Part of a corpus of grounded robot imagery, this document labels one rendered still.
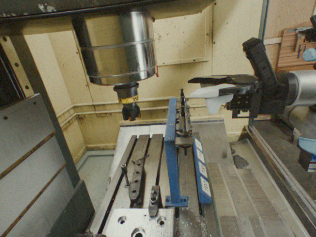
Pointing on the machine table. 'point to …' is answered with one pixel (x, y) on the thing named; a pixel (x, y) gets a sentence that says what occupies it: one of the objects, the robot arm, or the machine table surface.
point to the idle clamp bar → (138, 171)
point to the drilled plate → (120, 231)
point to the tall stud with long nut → (125, 174)
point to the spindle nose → (117, 47)
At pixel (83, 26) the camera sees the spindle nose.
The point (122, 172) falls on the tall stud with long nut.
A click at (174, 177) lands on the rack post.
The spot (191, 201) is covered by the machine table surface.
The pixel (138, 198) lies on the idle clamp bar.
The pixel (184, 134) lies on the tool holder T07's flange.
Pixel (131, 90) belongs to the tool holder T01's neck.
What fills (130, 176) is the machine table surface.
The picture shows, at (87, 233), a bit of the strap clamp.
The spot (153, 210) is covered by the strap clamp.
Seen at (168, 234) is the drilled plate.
